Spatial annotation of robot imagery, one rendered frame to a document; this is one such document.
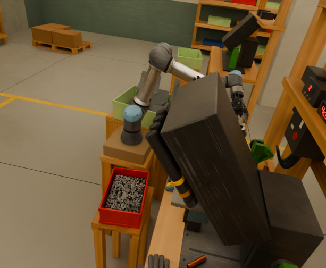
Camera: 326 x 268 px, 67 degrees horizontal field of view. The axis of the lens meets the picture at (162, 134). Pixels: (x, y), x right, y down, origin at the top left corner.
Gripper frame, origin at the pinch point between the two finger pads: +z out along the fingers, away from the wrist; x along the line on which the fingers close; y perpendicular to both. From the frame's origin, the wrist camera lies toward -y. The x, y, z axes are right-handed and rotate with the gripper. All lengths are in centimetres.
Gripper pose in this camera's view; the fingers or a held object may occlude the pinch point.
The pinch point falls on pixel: (241, 127)
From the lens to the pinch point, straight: 147.6
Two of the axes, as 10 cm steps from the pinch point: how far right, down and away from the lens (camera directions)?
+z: -0.1, 9.4, -3.4
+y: -5.4, -3.0, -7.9
